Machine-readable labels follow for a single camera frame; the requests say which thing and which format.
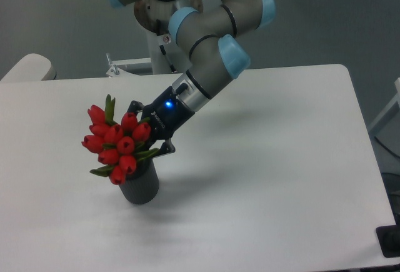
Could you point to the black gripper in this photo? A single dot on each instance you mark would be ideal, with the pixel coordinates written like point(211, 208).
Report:
point(166, 114)

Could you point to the red tulip bouquet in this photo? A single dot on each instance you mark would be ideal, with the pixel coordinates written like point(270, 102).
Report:
point(121, 148)

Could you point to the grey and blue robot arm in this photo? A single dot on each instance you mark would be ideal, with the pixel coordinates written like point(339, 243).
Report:
point(209, 42)

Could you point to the dark grey ribbed vase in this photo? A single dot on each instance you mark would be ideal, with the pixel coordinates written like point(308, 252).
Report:
point(142, 186)

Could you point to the white chair armrest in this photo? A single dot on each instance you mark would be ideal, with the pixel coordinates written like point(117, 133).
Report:
point(32, 67)

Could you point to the white furniture leg at right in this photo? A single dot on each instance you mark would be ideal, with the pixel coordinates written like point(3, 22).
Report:
point(386, 114)

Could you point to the black box at table edge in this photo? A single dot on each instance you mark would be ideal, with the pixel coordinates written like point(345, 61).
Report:
point(388, 237)

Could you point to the white pedestal base frame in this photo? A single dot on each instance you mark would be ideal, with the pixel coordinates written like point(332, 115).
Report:
point(160, 64)

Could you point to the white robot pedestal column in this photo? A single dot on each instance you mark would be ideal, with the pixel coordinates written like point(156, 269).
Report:
point(159, 47)

